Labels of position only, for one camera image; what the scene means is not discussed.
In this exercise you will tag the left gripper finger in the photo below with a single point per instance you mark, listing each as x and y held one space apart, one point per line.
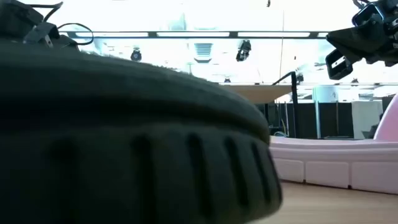
66 43
43 31

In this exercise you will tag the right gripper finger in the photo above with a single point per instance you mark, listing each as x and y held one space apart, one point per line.
360 42
338 65

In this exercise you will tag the pink rubber slide sandal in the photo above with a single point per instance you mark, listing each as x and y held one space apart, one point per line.
326 149

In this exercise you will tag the black rubber slide sandal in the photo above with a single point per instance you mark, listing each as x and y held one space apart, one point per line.
124 140

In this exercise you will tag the wooden shelf with black legs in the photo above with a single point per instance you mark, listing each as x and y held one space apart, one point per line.
261 91

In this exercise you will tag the white round pillar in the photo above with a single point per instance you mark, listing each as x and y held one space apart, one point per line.
325 93

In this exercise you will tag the black ceiling spotlight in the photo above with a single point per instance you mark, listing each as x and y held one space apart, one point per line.
243 50
136 55
299 77

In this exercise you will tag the white partition panel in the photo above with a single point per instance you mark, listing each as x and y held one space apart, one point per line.
367 118

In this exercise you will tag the dark computer monitor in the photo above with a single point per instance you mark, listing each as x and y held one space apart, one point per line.
387 104

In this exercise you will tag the ceiling air vent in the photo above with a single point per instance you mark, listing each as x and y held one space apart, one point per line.
202 51

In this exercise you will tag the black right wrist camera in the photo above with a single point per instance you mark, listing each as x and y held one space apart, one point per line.
368 14

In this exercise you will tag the dark partition wall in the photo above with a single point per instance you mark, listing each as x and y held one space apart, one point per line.
326 119

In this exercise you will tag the ceiling light rail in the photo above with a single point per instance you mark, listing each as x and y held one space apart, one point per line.
233 34

